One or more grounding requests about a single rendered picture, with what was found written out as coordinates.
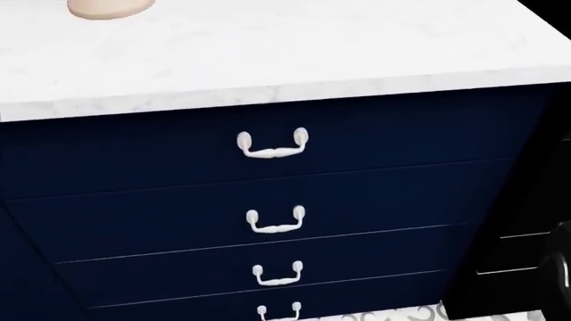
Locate navy blue drawer cabinet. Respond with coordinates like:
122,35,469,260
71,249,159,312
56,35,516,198
0,82,559,321

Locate black appliance cabinet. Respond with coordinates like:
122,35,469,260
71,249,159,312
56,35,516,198
445,81,571,321

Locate beige round mug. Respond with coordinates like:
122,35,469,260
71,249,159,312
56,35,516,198
68,0,156,21

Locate white drawer handle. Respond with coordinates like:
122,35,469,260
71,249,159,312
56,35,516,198
252,259,304,287
256,300,302,321
244,204,307,235
236,126,310,161

